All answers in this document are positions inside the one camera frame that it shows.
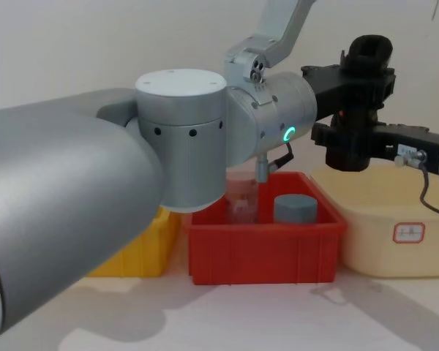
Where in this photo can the cream plastic bin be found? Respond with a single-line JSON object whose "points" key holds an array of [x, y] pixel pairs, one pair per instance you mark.
{"points": [[369, 234]]}

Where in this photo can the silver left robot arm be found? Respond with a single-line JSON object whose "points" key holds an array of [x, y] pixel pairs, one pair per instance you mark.
{"points": [[58, 164]]}

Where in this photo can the black hollow plastic part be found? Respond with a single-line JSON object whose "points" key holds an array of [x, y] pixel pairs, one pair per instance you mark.
{"points": [[347, 155]]}

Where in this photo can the clear plastic jar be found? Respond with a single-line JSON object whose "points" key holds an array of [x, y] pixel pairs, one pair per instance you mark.
{"points": [[241, 204]]}

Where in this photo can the red plastic bin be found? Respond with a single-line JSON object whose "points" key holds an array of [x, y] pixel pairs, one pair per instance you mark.
{"points": [[259, 252]]}

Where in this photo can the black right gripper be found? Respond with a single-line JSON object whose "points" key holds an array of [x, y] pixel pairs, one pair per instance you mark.
{"points": [[413, 140]]}

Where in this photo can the grey hexagonal cap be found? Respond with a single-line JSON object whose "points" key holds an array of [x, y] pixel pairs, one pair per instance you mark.
{"points": [[295, 210]]}

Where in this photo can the yellow plastic bin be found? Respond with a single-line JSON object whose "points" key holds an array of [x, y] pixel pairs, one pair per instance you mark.
{"points": [[146, 252]]}

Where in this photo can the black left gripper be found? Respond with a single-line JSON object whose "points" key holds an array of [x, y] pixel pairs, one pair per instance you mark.
{"points": [[325, 86]]}

